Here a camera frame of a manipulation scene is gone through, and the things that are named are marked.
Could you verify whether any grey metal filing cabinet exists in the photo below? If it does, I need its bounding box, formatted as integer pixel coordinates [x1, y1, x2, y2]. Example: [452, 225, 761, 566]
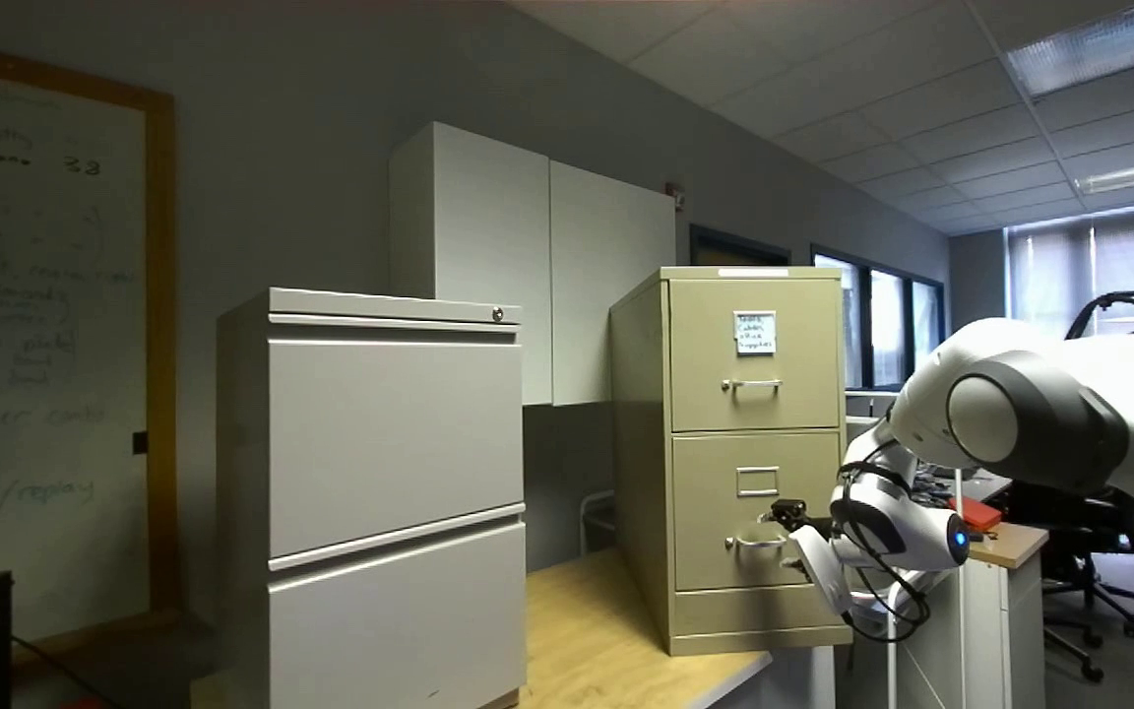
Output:
[216, 287, 530, 709]

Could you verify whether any red box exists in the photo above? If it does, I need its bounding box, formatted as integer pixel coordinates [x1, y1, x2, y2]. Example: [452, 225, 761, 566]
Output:
[948, 496, 1004, 534]

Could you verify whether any large grey drawer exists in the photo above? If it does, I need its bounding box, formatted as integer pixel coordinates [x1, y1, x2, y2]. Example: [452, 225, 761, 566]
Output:
[268, 521, 529, 709]
[268, 338, 527, 561]

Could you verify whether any beige drawer with paper note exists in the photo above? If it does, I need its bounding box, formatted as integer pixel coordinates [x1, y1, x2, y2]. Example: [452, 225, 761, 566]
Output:
[667, 278, 843, 433]

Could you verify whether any whiteboard with wooden frame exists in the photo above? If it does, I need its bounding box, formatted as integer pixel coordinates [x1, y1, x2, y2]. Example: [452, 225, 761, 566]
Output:
[0, 36, 180, 643]

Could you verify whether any black office chair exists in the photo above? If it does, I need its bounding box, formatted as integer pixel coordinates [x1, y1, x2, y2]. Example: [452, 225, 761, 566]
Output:
[1004, 481, 1134, 683]

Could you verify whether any white wall cabinet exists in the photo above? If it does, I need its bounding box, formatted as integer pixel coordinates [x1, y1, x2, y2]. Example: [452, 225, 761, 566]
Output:
[388, 121, 679, 408]

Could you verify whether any row of dark-framed windows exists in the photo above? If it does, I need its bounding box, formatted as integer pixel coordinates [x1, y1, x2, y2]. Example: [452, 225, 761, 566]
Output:
[810, 243, 947, 391]

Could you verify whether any window with blinds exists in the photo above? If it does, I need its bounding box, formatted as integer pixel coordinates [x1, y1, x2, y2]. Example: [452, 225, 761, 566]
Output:
[1007, 201, 1134, 338]

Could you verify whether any desk with wooden top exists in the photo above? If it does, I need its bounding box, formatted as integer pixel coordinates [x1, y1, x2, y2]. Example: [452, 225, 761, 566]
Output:
[961, 521, 1051, 709]

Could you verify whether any beige metal filing cabinet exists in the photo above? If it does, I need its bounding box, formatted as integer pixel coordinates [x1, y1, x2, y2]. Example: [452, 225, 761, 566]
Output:
[610, 266, 854, 657]

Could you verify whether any beige drawer with label holder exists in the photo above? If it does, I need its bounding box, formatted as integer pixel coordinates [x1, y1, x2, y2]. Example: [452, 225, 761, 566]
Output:
[671, 430, 847, 593]

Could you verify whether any white paper note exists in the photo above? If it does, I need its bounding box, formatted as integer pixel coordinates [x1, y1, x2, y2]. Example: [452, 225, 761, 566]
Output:
[732, 309, 779, 355]

